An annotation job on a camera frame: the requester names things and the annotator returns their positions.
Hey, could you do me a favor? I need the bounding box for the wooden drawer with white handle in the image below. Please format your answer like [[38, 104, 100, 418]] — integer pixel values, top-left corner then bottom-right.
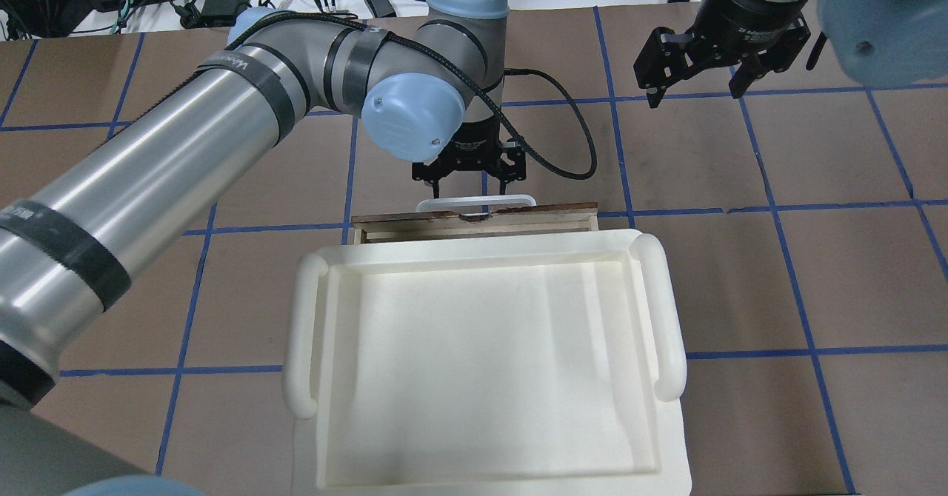
[[351, 195, 600, 245]]

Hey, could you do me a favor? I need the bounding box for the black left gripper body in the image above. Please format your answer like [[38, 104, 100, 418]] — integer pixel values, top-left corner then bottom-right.
[[412, 139, 527, 183]]

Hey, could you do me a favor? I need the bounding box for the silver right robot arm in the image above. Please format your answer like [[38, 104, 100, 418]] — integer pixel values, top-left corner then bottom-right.
[[633, 0, 947, 108]]

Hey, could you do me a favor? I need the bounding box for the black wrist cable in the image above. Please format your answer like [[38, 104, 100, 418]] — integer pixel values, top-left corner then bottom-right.
[[230, 11, 598, 181]]

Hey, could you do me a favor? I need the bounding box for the white plastic tray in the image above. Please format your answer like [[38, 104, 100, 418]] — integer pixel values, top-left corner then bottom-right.
[[282, 229, 692, 495]]

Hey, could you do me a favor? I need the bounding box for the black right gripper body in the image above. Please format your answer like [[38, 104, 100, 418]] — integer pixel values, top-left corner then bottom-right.
[[634, 0, 810, 89]]

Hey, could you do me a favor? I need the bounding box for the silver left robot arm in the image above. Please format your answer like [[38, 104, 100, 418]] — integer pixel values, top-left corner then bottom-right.
[[1, 0, 510, 495]]

